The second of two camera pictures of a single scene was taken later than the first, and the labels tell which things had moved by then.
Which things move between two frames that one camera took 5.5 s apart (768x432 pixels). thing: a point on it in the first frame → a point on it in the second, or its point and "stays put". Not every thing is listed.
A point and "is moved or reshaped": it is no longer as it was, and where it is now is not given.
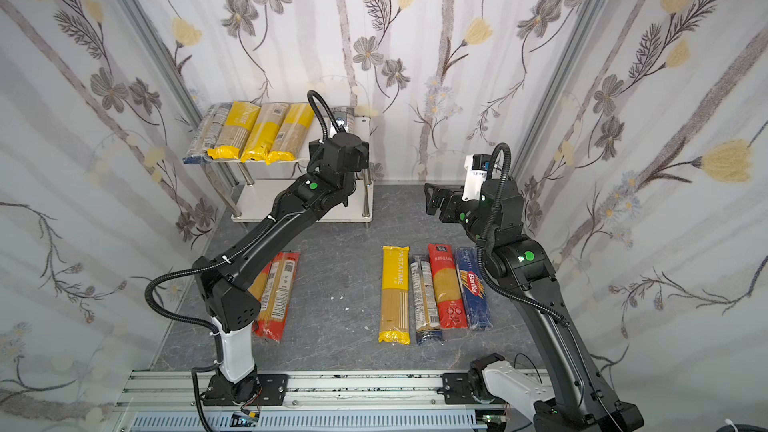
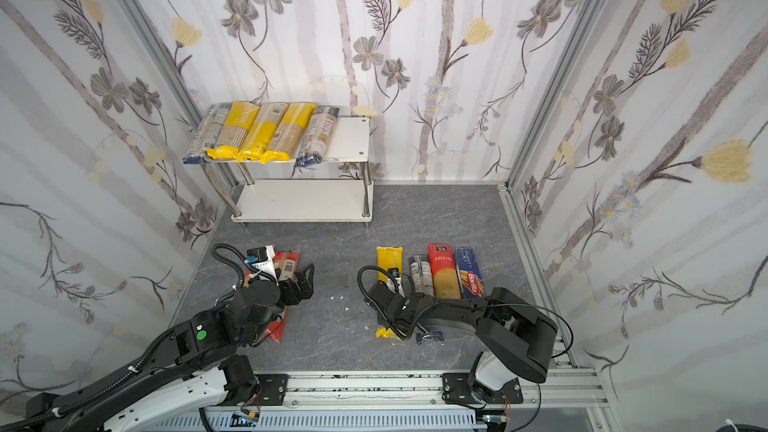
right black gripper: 442,205 → 380,298
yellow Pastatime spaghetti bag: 239,122 stays put
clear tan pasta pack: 425,300 stays put
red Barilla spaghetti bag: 448,289 stays put
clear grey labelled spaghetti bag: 207,134 stays put
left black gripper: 358,148 → 297,282
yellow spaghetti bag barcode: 293,137 stays put
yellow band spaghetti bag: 264,132 stays put
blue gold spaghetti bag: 342,116 is moved or reshaped
